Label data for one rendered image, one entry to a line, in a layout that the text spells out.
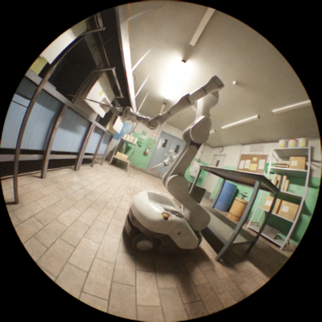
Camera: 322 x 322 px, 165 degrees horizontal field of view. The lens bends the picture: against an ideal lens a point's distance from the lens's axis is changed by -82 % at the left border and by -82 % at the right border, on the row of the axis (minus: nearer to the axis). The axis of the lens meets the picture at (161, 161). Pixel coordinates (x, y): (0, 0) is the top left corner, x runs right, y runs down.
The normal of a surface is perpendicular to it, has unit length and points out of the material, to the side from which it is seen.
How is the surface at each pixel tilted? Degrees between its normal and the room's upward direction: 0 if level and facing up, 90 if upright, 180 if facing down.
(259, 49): 180
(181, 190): 90
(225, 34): 180
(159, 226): 89
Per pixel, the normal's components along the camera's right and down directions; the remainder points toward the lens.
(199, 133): 0.18, 0.05
